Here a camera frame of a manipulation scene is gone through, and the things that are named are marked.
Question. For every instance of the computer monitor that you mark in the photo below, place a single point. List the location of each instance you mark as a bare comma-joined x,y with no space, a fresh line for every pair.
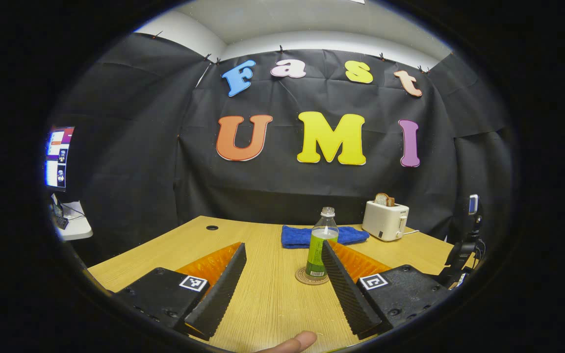
59,157

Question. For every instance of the white toaster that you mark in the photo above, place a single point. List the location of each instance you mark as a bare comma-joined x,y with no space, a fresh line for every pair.
383,221

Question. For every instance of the dark desk item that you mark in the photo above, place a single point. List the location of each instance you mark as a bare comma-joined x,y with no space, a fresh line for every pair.
62,222

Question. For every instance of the blue towel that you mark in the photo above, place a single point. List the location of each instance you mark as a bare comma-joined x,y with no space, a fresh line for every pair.
297,236

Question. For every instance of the toast slice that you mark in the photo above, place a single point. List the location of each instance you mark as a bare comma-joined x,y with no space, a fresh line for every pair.
384,200

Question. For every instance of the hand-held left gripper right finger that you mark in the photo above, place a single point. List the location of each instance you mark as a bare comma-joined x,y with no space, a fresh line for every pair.
346,294

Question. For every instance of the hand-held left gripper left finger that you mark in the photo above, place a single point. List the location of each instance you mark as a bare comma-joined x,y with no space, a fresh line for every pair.
223,289

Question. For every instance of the green label water bottle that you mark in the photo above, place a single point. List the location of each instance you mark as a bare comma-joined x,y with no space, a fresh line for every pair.
318,250

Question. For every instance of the round brown coaster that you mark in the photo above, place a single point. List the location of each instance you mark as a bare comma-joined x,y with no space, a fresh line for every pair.
307,280

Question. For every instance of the black backdrop cloth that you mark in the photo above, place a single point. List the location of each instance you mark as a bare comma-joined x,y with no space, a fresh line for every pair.
287,191

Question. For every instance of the white side table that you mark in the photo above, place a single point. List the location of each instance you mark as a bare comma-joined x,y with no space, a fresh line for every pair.
79,228

